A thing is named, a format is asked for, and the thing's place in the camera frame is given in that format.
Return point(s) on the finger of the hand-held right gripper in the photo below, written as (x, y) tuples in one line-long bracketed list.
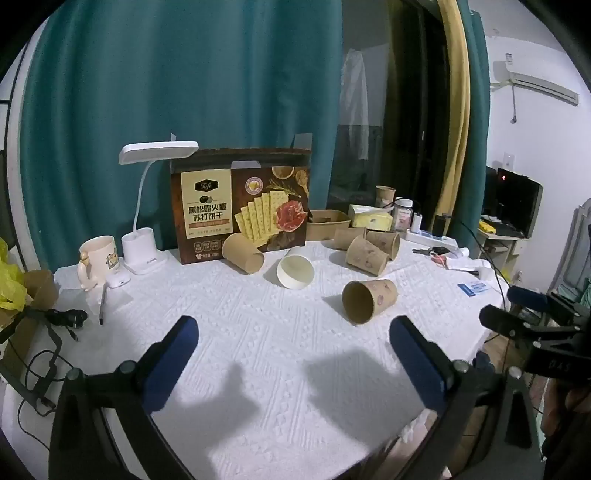
[(503, 321), (527, 297)]

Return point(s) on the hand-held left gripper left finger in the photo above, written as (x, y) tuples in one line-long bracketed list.
[(171, 357)]

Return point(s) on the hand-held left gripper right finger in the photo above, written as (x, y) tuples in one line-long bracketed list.
[(415, 364)]

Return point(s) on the brown floral paper cup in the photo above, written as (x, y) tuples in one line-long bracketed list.
[(344, 237), (387, 241), (385, 196), (364, 256), (374, 297)]

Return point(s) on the blue card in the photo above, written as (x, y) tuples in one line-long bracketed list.
[(474, 287)]

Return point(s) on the wooden television stand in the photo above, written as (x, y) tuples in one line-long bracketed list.
[(496, 249)]

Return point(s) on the grey chair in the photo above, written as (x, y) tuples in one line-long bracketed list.
[(575, 251)]

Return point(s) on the white paper slips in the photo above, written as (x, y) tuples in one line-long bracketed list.
[(464, 264)]

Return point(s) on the black pen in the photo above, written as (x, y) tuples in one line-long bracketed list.
[(102, 307)]

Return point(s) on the black television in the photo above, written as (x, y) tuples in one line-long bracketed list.
[(513, 203)]

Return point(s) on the small white gadget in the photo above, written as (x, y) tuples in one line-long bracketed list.
[(115, 280)]

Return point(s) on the bunch of keys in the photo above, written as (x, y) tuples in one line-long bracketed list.
[(430, 251)]

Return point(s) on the white textured tablecloth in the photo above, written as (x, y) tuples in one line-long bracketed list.
[(277, 350)]

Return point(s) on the white power strip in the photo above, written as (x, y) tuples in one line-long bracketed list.
[(431, 239)]

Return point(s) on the small black box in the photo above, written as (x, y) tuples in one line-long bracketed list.
[(438, 225)]

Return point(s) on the cream ceramic mug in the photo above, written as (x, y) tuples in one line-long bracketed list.
[(98, 261)]

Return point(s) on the plain brown paper cup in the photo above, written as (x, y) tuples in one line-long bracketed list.
[(242, 254)]

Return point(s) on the black metal stand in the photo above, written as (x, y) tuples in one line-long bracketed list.
[(46, 364)]

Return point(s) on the white desk lamp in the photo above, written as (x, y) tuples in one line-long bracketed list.
[(145, 230)]

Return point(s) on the small white bottle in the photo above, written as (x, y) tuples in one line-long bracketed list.
[(417, 223)]

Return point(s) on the clear jar with white lid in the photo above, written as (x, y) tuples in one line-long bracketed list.
[(402, 213)]

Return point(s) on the white paper cup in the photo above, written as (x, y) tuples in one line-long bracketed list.
[(295, 272)]

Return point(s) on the yellow tissue pack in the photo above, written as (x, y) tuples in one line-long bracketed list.
[(371, 219)]

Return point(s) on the cardboard box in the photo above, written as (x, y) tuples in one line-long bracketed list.
[(27, 309)]

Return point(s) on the brown cracker box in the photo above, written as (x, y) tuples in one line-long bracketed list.
[(240, 207)]

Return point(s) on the brown paper bowl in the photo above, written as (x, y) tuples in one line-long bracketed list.
[(328, 224)]

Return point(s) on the yellow plastic bag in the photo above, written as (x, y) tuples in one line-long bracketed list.
[(10, 281)]

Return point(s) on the yellow curtain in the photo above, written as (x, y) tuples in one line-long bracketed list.
[(455, 115)]

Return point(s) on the white air conditioner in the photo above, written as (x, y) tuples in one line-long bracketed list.
[(538, 81)]

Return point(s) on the teal curtain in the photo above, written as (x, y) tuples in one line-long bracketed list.
[(175, 106)]

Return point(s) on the white wall socket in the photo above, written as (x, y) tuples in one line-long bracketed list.
[(508, 159)]

